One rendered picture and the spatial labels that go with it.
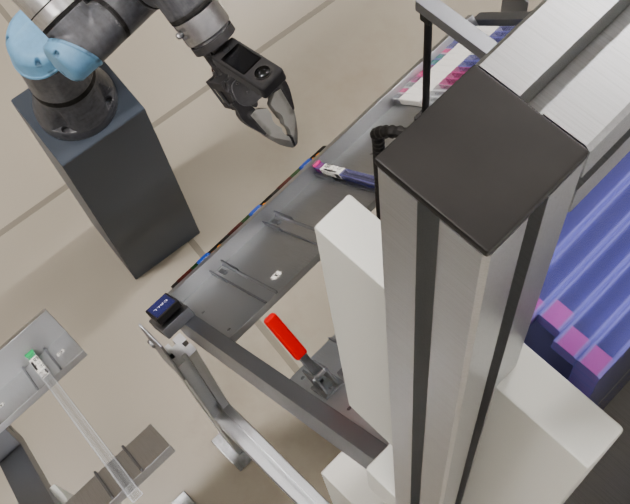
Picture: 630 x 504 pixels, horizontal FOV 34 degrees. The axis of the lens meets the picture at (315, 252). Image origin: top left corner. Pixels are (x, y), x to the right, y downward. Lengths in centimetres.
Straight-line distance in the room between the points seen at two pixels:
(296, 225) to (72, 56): 40
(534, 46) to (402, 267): 8
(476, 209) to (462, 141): 2
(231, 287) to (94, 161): 54
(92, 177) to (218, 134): 59
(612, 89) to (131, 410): 204
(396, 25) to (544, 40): 233
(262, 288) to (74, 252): 107
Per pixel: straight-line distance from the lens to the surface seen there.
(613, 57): 30
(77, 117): 187
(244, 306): 142
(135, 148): 199
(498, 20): 169
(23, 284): 245
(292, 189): 159
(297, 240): 147
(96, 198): 203
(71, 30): 158
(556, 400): 45
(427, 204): 27
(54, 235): 248
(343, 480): 155
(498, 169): 28
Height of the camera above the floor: 214
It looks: 67 degrees down
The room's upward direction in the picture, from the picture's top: 12 degrees counter-clockwise
